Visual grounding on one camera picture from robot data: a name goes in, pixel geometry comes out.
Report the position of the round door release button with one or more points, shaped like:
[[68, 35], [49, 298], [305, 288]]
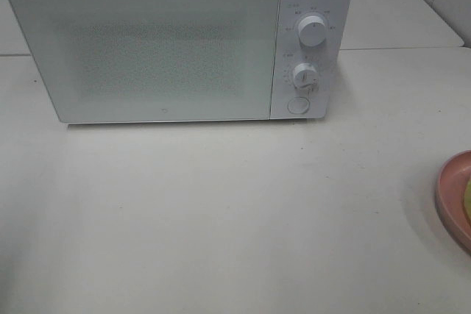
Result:
[[298, 105]]

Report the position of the white timer knob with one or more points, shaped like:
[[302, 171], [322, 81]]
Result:
[[305, 76]]

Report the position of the white microwave door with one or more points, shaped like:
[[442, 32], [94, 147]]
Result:
[[113, 61]]

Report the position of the pink round plate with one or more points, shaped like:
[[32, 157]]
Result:
[[451, 183]]

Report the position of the sandwich with lettuce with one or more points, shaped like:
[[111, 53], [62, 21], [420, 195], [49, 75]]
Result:
[[467, 201]]

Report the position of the upper white power knob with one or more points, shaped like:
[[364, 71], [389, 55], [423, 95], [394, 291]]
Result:
[[312, 30]]

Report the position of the white microwave oven body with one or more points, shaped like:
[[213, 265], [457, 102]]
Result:
[[316, 1]]

